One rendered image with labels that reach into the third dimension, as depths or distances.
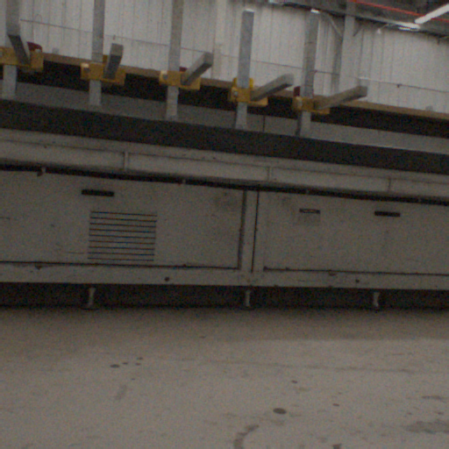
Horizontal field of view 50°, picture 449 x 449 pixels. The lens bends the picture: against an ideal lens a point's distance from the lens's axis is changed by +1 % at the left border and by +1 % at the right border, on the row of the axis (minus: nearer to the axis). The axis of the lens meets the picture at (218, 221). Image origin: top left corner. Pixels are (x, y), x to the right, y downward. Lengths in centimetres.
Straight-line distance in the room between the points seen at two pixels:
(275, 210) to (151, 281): 60
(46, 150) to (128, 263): 55
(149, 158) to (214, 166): 23
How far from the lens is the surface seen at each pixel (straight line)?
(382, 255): 232
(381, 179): 202
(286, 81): 148
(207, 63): 141
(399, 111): 225
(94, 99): 163
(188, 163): 168
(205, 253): 195
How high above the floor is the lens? 46
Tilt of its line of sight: 3 degrees down
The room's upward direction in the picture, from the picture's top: 4 degrees clockwise
